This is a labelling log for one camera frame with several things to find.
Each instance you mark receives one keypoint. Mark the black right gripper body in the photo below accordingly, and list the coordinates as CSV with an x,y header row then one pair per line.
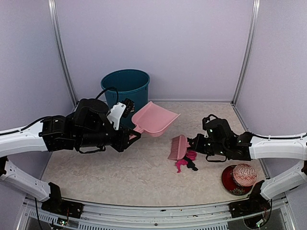
x,y
215,148

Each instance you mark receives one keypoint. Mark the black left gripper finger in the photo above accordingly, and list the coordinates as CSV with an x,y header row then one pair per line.
x,y
130,132
127,141

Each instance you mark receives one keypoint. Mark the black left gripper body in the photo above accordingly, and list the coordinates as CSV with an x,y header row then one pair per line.
x,y
94,139

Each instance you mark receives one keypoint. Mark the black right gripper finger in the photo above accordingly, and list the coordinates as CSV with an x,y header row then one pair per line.
x,y
193,147
192,140

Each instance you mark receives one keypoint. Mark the pink hand brush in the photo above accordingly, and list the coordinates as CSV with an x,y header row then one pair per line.
x,y
179,148

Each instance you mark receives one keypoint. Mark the pink plastic dustpan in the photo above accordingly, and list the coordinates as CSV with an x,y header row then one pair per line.
x,y
153,120

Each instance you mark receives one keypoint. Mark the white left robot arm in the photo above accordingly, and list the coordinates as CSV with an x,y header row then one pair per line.
x,y
55,133

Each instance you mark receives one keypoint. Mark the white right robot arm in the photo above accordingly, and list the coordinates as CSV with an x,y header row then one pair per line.
x,y
221,140

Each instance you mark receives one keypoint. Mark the front mixed scrap pile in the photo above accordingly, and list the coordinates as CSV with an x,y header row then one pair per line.
x,y
187,161

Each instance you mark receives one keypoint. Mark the red white patterned bowl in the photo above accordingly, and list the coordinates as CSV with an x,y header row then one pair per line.
x,y
244,175

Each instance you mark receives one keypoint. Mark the dark red bowl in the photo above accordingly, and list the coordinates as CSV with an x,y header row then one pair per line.
x,y
230,184

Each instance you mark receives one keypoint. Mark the teal plastic waste bin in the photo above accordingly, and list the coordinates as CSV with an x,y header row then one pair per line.
x,y
127,83

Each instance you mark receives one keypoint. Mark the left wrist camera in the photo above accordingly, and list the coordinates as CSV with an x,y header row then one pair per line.
x,y
119,110

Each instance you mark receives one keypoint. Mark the aluminium front rail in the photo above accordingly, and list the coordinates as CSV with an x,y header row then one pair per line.
x,y
99,216

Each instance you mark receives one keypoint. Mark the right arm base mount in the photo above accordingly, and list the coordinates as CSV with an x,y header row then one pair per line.
x,y
255,203

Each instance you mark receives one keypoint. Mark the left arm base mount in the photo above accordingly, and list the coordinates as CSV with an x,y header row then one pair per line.
x,y
55,204

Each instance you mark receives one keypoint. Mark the right aluminium corner post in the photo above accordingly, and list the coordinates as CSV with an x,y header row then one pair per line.
x,y
247,52

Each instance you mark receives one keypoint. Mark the aluminium corner post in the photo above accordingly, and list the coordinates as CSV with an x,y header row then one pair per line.
x,y
56,28
247,52

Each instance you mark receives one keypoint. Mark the left aluminium corner post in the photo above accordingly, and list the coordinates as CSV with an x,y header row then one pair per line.
x,y
56,28

